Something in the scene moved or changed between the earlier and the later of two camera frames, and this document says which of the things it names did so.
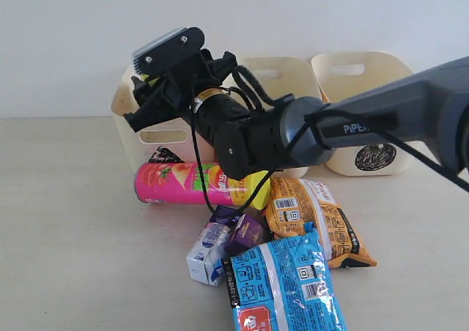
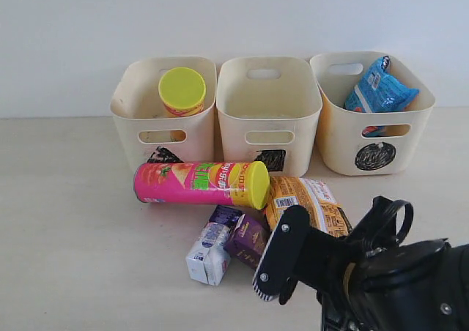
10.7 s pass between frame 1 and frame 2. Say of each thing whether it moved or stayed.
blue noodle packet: moved
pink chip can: stayed
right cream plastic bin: stayed
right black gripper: moved
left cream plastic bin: stayed
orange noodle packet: stayed
